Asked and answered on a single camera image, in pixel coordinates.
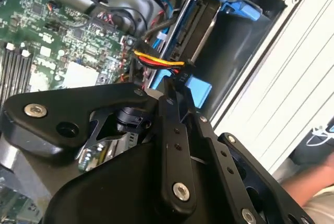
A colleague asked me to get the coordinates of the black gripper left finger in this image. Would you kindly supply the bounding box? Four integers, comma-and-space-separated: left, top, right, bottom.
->
1, 79, 198, 216

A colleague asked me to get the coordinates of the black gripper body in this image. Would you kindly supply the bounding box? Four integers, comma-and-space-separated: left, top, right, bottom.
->
43, 140, 243, 224

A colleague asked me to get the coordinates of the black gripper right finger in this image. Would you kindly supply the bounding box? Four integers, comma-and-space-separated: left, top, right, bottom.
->
180, 88, 314, 224

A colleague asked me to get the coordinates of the yellow red black power wire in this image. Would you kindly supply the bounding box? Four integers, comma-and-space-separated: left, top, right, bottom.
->
132, 38, 195, 90

